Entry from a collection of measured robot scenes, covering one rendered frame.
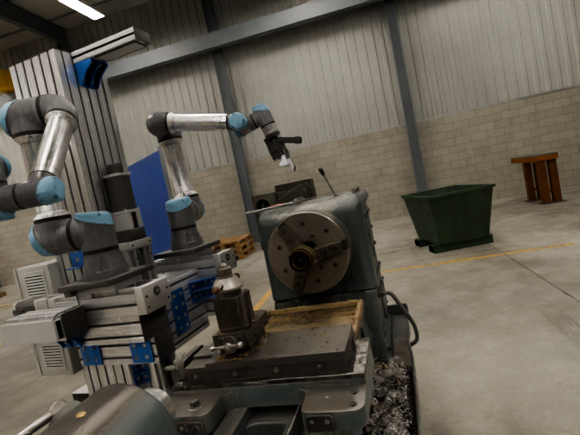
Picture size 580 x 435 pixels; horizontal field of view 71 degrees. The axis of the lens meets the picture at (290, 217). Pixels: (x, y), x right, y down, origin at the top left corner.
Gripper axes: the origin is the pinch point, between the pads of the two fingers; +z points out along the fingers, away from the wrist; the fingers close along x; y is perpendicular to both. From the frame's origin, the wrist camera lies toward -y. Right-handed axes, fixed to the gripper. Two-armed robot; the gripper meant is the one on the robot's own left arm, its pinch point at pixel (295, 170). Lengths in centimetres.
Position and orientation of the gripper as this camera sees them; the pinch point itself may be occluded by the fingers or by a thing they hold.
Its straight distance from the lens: 195.3
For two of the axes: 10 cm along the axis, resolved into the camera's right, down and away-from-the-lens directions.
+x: -0.8, 0.8, -9.9
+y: -8.9, 4.5, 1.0
